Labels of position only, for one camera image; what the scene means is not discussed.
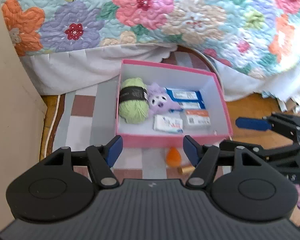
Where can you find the white tissue pack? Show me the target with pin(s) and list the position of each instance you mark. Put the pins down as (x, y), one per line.
(168, 124)

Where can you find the checkered floor rug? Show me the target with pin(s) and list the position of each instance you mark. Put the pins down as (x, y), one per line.
(87, 117)

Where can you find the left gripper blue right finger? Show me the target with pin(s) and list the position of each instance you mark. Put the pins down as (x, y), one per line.
(204, 159)

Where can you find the white bed skirt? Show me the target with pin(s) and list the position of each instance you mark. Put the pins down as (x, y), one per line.
(59, 73)

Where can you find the foundation bottle gold cap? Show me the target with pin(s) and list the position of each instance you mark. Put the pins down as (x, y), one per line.
(184, 170)

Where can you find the clear box orange label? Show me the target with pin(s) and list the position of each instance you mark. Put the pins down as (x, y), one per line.
(195, 118)

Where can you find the blue wet wipes pack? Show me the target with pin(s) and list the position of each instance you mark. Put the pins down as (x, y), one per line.
(187, 99)

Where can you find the floral quilt bedspread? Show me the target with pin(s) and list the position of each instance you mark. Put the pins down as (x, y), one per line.
(259, 38)

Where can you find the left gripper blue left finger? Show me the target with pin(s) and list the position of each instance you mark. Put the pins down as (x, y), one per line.
(100, 161)

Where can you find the pink cardboard box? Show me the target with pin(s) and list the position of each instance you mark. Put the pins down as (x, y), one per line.
(143, 135)

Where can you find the green yarn ball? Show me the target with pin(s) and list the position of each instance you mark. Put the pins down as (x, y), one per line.
(133, 101)

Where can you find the beige cabinet panel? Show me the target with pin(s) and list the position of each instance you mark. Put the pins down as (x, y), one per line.
(22, 113)

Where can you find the orange makeup sponge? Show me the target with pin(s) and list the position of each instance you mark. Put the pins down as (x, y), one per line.
(173, 158)

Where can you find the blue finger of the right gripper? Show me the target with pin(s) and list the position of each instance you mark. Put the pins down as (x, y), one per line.
(253, 124)

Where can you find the purple plush toy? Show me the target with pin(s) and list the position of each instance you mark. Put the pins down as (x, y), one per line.
(159, 101)

